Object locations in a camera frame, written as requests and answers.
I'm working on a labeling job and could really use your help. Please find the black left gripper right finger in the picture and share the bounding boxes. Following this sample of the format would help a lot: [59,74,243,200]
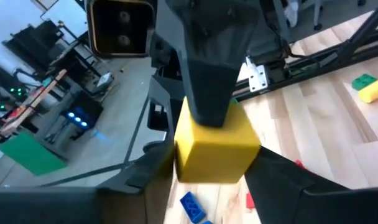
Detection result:
[244,145,378,224]

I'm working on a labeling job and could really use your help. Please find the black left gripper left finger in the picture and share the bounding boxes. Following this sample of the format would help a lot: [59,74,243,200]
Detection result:
[0,141,176,224]

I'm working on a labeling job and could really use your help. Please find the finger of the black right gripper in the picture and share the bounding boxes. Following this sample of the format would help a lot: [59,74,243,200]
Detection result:
[165,0,261,128]

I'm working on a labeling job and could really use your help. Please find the long red block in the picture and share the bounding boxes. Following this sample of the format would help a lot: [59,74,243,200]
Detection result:
[246,159,307,209]

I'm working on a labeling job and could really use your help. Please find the blue toy brick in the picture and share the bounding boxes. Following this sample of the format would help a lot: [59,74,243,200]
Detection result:
[179,191,207,224]

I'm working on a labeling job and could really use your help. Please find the computer tower blue lights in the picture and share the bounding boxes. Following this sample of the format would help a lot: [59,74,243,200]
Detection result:
[62,90,104,139]

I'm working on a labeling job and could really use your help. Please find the white board panel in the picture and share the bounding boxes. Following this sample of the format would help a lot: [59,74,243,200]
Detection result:
[39,0,90,44]

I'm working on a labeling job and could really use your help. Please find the green floor mat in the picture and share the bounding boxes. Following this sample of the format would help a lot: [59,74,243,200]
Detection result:
[0,130,68,177]

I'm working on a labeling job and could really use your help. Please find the yellow cylinder block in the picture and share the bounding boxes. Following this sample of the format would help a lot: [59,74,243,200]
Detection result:
[358,73,378,104]

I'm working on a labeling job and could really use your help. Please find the wooden workbench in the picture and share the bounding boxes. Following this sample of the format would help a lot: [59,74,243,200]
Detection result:
[0,68,68,144]

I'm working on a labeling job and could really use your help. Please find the green toy brick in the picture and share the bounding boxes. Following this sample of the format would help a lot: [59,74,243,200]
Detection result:
[351,73,378,91]

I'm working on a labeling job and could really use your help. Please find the white corner bracket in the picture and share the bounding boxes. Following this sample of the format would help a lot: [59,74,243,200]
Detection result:
[246,57,269,93]

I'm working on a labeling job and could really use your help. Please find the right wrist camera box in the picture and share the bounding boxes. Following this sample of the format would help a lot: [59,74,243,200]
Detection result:
[86,0,157,58]

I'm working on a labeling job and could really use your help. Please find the black aluminium station frame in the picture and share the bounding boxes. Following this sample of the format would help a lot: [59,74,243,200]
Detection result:
[232,0,378,102]

